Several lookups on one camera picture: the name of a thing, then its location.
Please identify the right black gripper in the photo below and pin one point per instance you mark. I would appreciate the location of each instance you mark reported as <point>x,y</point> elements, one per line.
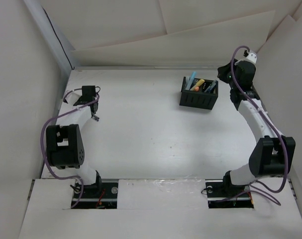
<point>223,71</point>

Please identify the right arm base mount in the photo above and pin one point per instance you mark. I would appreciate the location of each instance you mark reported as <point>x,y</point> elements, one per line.
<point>221,194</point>

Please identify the blue cap highlighter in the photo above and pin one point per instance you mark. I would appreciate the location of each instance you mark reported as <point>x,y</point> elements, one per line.
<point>192,81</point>

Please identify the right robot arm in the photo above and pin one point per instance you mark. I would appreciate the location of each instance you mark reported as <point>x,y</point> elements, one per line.
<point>235,97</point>

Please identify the light blue gel pen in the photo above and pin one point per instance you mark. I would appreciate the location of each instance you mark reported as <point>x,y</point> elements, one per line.
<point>214,83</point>

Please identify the green cap highlighter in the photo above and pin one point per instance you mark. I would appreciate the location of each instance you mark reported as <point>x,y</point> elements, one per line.
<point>187,78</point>

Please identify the yellow cap highlighter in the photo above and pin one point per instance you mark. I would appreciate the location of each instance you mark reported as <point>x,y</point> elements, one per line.
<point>199,83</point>

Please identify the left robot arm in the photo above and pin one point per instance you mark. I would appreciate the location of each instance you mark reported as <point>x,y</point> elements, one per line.
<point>65,148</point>

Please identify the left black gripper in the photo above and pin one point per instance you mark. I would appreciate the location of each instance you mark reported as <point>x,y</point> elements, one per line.
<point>79,100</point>

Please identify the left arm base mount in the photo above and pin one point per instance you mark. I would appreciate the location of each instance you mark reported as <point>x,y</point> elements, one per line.
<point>104,197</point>

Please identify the purple gel pen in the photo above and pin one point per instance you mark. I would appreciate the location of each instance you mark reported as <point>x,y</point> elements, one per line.
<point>94,117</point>

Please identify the black slotted organizer container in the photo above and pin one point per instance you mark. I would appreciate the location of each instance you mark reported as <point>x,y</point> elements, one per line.
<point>200,99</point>

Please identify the aluminium rail right side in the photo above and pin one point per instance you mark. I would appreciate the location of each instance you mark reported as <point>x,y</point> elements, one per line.
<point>273,153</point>

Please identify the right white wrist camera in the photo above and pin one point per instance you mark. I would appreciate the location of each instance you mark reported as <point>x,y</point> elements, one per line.
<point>250,56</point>

